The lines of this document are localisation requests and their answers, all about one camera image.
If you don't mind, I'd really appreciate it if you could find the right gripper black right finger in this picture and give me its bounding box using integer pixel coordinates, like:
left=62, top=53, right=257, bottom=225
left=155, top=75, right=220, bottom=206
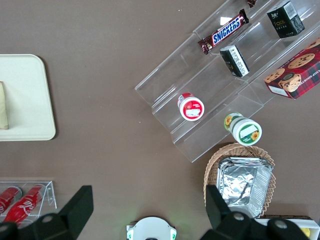
left=206, top=184, right=312, bottom=240

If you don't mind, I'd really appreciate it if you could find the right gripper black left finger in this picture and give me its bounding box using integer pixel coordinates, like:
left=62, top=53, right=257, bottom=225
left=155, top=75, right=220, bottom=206
left=0, top=184, right=94, bottom=240

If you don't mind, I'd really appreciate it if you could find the triangular sandwich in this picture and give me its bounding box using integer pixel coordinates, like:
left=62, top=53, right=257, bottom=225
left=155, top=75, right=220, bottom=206
left=0, top=81, right=10, bottom=130

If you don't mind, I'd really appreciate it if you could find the aluminium foil tray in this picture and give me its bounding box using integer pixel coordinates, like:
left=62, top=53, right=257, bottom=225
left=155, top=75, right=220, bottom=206
left=216, top=156, right=274, bottom=219

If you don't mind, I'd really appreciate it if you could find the light wicker basket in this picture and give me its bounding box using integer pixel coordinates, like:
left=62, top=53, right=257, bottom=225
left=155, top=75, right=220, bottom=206
left=203, top=142, right=277, bottom=219

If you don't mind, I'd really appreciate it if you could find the beige plastic tray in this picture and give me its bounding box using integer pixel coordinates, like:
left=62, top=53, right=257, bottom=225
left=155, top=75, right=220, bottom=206
left=0, top=54, right=57, bottom=142

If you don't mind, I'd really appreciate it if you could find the clear acrylic bottle rack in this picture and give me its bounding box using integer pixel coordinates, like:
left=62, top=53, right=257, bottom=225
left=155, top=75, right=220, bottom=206
left=0, top=180, right=57, bottom=223

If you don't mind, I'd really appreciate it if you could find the red cola bottle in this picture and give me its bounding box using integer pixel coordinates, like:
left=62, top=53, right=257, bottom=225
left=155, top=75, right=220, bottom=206
left=2, top=184, right=48, bottom=224
left=0, top=186, right=23, bottom=216

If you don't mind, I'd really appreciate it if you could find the white plastic snack bin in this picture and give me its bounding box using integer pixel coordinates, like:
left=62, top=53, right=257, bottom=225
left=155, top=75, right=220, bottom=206
left=254, top=214, right=320, bottom=240

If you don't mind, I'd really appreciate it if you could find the green lid yogurt cup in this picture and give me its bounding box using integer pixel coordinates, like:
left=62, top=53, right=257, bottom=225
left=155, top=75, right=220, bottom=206
left=224, top=112, right=263, bottom=146

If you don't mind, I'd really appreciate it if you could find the yellow snack packet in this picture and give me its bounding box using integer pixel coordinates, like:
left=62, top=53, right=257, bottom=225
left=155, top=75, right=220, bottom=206
left=300, top=226, right=314, bottom=239

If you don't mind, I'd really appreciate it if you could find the red lid yogurt cup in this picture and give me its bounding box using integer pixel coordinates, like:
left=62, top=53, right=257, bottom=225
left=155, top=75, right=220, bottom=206
left=177, top=92, right=205, bottom=122

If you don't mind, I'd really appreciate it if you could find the clear acrylic step display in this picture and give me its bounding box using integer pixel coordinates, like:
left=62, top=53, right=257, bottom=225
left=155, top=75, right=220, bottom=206
left=134, top=0, right=320, bottom=164

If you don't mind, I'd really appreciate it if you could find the small black box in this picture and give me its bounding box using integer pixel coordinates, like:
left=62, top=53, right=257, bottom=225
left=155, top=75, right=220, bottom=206
left=266, top=0, right=306, bottom=39
left=219, top=44, right=250, bottom=78

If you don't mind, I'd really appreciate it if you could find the red plaid cookie box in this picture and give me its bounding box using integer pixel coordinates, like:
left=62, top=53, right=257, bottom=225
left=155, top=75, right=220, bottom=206
left=264, top=37, right=320, bottom=100

